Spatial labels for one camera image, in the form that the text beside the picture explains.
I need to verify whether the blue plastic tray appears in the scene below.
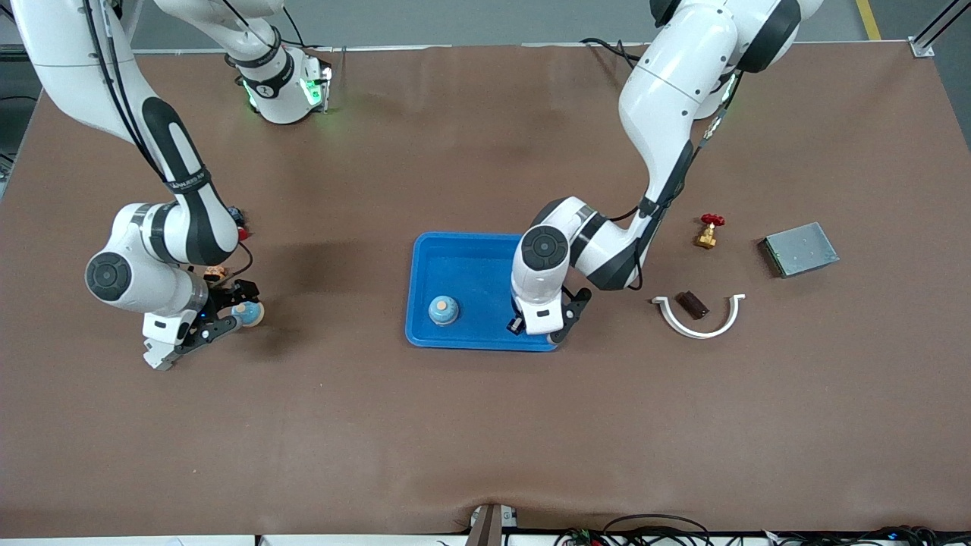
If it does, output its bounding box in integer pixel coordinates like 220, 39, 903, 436
404, 231, 564, 352

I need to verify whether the brown table mat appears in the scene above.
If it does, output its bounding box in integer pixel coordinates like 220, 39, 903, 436
0, 42, 971, 535

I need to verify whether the white half-round pipe clamp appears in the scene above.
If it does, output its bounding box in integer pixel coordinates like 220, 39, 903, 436
652, 293, 746, 340

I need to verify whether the grey metal electronics module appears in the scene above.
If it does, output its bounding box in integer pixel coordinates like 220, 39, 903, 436
759, 221, 841, 279

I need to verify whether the brass valve with red handle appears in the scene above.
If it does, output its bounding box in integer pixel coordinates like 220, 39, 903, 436
693, 213, 726, 249

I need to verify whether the grey metal table bracket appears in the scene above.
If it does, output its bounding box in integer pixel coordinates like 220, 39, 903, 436
464, 503, 518, 546

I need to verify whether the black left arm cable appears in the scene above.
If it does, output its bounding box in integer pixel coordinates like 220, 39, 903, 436
607, 68, 744, 293

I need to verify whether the black cable loop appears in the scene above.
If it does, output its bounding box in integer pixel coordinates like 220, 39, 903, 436
603, 513, 714, 546

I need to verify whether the black base cable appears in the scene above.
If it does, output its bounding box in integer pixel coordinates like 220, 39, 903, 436
580, 36, 646, 69
277, 4, 308, 48

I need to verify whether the black cable bundle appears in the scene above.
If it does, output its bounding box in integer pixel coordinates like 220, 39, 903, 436
759, 526, 971, 546

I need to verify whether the aluminium frame profile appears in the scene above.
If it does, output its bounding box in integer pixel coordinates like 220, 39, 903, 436
910, 0, 971, 58

